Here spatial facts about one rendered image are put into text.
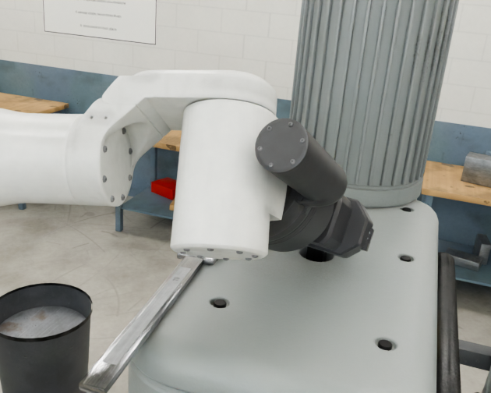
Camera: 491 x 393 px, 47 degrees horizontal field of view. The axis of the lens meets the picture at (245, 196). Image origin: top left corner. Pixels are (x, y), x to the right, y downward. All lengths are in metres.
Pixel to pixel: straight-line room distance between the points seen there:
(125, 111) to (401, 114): 0.43
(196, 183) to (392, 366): 0.21
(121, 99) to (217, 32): 4.71
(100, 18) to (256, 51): 1.54
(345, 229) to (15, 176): 0.29
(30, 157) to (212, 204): 0.13
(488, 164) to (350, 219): 3.87
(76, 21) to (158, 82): 5.37
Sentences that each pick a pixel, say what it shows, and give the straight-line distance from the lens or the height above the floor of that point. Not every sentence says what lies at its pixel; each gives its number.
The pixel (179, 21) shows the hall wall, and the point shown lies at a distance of 5.22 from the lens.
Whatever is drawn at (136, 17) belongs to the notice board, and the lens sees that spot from 5.41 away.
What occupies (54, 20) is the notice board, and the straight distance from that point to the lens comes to 5.89.
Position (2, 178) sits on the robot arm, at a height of 2.02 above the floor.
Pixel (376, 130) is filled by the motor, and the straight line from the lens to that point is 0.72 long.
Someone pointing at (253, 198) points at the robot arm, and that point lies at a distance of 0.35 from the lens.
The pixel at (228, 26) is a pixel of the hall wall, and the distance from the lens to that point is 5.05.
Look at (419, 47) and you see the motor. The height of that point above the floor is 2.10.
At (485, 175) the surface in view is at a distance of 4.40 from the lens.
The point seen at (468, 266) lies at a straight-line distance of 4.59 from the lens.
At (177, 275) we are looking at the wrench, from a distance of 0.53.
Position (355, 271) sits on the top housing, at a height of 1.89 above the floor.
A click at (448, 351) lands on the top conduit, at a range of 0.65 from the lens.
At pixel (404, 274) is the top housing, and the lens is 0.60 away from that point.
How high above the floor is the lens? 2.16
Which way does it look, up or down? 21 degrees down
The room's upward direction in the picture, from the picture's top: 5 degrees clockwise
